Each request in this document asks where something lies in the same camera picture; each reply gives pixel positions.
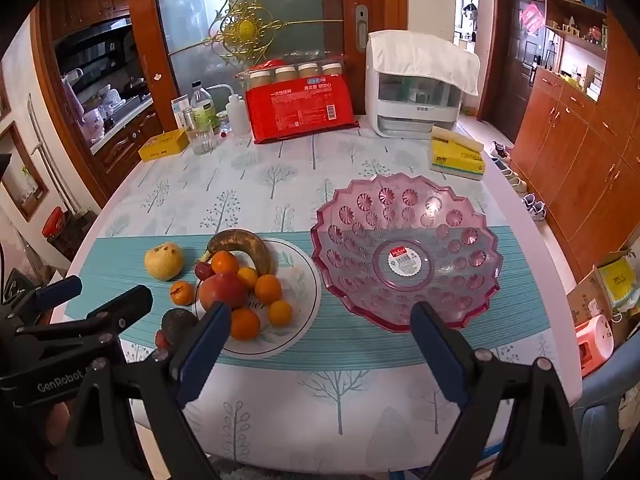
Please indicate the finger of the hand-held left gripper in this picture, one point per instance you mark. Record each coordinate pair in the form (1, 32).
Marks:
(60, 290)
(125, 305)

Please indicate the dark entrance door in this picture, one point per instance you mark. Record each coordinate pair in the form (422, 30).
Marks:
(520, 85)

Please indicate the wooden lower kitchen cabinets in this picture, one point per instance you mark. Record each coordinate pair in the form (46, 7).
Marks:
(125, 145)

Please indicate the beige shoe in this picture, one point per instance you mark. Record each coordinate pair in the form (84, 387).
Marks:
(509, 172)
(517, 183)

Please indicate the golden door ornament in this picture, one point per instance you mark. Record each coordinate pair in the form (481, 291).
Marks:
(245, 27)

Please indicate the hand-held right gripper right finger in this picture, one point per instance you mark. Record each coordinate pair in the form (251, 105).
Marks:
(440, 350)

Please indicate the dark avocado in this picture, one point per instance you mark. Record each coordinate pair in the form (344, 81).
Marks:
(180, 325)

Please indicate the small white box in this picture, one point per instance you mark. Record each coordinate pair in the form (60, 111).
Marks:
(179, 112)

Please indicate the clear bottle with green label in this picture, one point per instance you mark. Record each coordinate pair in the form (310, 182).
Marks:
(202, 110)

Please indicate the pink plastic bowl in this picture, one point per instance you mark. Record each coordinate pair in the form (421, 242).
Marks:
(450, 240)

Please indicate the dark sneaker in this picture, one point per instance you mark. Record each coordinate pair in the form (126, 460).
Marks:
(500, 150)

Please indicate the white countertop appliance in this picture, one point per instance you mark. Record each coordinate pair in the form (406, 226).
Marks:
(415, 120)

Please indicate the frosted glass sliding door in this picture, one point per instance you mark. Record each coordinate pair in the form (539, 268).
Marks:
(190, 20)

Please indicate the brown spotted banana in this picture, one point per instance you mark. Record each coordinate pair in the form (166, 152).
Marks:
(245, 245)

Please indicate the grey slipper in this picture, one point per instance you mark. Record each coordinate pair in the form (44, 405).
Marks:
(500, 162)

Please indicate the wooden wall cabinet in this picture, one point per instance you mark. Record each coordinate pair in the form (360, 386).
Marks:
(575, 135)

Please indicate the red paper cup package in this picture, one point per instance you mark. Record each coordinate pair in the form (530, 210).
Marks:
(295, 110)

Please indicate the red yellow apple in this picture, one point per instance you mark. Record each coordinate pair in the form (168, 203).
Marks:
(222, 290)

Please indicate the black range hood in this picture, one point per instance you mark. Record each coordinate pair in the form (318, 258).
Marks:
(90, 40)

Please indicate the red door decoration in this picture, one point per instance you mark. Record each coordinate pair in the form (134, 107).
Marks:
(531, 17)

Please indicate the wooden picture frame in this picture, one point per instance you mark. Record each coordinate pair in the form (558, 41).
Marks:
(25, 175)

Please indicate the white blue sneaker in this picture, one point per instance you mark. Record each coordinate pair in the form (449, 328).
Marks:
(530, 202)
(538, 211)

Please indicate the small clear jar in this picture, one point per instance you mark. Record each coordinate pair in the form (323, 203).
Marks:
(225, 124)

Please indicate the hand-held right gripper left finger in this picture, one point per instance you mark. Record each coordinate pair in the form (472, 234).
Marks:
(205, 345)

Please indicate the brown cardboard box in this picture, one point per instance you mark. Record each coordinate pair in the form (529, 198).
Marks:
(585, 300)

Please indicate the orange tangerine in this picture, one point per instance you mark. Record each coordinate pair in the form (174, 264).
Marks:
(280, 312)
(247, 277)
(268, 288)
(181, 292)
(224, 262)
(245, 323)

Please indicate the clear drinking glass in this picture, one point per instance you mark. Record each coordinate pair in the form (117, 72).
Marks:
(202, 142)

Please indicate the yellow tissue pack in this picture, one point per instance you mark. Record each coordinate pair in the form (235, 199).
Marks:
(457, 165)

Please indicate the pink plastic stool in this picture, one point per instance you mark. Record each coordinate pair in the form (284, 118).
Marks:
(592, 345)

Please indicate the grey wall pipe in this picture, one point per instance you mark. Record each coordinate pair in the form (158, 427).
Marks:
(47, 155)

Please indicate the red round container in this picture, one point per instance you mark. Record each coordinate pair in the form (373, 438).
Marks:
(53, 222)

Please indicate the person's left hand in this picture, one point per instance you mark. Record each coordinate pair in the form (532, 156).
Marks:
(56, 421)

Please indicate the pink white plastic bags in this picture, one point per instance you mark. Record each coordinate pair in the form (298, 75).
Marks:
(95, 120)

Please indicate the white cloth cover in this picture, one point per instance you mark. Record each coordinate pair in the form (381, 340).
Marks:
(415, 50)

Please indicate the blue cloth with white fleece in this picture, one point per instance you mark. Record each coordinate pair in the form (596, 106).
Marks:
(610, 410)

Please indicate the yellow pear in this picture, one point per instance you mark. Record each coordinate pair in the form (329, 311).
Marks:
(163, 260)

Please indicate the yellow green package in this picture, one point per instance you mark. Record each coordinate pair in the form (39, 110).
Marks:
(617, 280)

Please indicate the white squeeze bottle with tube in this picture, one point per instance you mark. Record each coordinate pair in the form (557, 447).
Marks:
(237, 117)

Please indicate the yellow cardboard box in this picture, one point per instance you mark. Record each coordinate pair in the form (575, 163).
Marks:
(162, 146)

